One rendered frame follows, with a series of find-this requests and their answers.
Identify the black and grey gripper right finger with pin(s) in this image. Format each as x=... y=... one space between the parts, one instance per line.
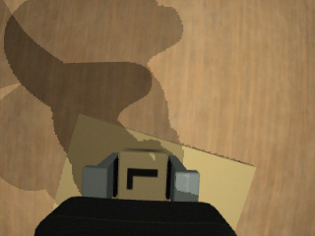
x=182 y=185

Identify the tan flat mat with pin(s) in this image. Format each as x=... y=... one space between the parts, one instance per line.
x=224 y=183

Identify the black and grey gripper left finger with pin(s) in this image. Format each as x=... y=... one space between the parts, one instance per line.
x=101 y=181

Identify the tan block with black letter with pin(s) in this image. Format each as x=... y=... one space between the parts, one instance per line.
x=142 y=174

